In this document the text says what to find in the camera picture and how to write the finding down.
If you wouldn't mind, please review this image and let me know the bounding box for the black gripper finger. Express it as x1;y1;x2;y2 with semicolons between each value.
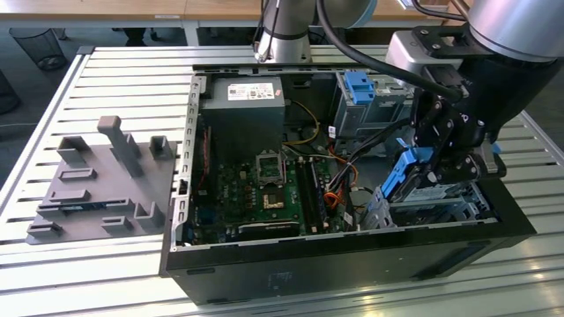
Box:
410;94;455;156
427;152;486;184

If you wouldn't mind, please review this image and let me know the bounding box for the hard disk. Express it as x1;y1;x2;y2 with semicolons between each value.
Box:
382;147;480;204

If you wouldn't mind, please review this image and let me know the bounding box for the grey metal disk bay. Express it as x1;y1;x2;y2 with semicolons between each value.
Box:
360;183;502;232

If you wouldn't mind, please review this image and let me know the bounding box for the black RAM slot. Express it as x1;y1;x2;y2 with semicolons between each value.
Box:
296;157;316;234
302;157;322;233
308;157;327;232

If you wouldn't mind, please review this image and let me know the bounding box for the grey metal drive cage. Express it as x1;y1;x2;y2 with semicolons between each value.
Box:
332;71;418;158

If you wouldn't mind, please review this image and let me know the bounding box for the blue plastic drive carrier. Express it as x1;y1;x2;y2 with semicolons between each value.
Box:
344;71;376;105

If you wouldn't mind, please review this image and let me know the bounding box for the wooden cabinet panel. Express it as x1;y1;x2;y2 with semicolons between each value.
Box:
430;0;475;34

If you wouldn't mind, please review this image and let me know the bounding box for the metal socket cover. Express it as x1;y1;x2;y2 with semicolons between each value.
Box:
256;150;286;186

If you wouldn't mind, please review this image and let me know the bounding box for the CPU socket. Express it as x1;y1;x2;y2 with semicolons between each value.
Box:
262;193;284;209

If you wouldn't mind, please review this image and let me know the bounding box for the grey power supply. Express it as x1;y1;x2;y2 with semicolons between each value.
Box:
200;76;286;156

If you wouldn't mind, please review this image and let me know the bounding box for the black PC case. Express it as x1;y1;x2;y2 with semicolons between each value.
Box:
158;62;539;306

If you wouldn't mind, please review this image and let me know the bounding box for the black graphics card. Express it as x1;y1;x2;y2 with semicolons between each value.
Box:
238;220;303;241

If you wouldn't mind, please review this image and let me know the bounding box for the green motherboard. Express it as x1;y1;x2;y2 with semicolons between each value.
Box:
188;150;354;245

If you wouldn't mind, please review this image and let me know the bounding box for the black chair base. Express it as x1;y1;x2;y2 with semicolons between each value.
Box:
112;28;163;48

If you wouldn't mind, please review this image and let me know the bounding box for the grey parts rack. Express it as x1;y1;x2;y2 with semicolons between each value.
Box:
26;115;183;246

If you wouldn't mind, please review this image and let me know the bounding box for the green RAM stick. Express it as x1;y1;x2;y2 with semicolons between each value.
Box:
59;203;108;213

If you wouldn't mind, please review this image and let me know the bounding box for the black mesh wastebasket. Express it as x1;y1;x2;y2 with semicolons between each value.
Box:
8;28;68;71

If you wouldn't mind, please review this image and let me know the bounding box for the black wire bundle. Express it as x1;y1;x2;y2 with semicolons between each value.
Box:
328;117;418;199

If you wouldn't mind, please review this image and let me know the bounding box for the thin orange wire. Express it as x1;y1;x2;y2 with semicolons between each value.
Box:
343;160;360;199

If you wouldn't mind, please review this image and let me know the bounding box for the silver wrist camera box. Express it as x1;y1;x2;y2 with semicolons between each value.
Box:
386;29;470;87

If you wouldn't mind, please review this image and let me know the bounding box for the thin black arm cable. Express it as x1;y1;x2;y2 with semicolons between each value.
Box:
414;0;471;21

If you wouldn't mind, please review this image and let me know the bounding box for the orange red wire bundle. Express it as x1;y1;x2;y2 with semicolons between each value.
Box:
324;192;354;213

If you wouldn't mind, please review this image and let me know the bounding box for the yellow wire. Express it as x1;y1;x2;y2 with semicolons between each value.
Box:
283;100;322;146

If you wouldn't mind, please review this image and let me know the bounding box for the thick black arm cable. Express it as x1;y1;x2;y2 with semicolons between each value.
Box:
316;0;470;98

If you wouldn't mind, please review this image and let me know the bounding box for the wooden desk white frame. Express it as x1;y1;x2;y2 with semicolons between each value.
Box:
183;0;454;46
0;0;199;30

